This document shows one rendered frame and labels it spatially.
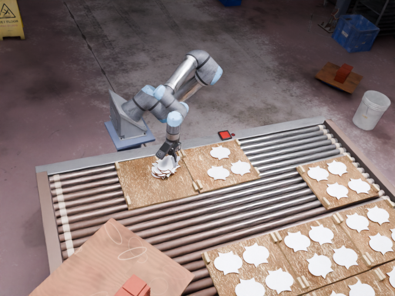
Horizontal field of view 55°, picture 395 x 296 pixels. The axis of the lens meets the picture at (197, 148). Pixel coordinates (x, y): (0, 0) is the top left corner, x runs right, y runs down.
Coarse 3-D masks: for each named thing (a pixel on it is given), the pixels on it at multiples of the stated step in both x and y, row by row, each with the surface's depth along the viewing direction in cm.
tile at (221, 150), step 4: (212, 148) 247; (216, 148) 247; (220, 148) 248; (224, 148) 248; (212, 152) 244; (216, 152) 245; (220, 152) 245; (224, 152) 246; (228, 152) 246; (212, 156) 242; (216, 156) 242; (220, 156) 243; (224, 156) 243
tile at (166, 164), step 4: (168, 156) 227; (160, 160) 224; (164, 160) 224; (168, 160) 224; (160, 164) 221; (164, 164) 222; (168, 164) 222; (172, 164) 222; (160, 168) 219; (164, 168) 220; (168, 168) 220; (172, 168) 221
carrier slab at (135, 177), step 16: (144, 160) 233; (128, 176) 222; (144, 176) 224; (176, 176) 227; (128, 192) 214; (144, 192) 215; (160, 192) 217; (176, 192) 219; (192, 192) 220; (128, 208) 207
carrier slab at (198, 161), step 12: (216, 144) 252; (228, 144) 253; (192, 156) 241; (204, 156) 242; (228, 156) 245; (240, 156) 247; (192, 168) 234; (204, 168) 235; (228, 168) 238; (252, 168) 241; (204, 180) 228; (216, 180) 229; (228, 180) 230; (240, 180) 232; (252, 180) 235; (204, 192) 223
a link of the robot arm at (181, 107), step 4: (176, 100) 207; (172, 104) 205; (176, 104) 206; (180, 104) 209; (184, 104) 211; (168, 108) 207; (172, 108) 206; (176, 108) 206; (180, 108) 207; (184, 108) 209; (188, 108) 213; (180, 112) 206; (184, 112) 208; (184, 116) 208
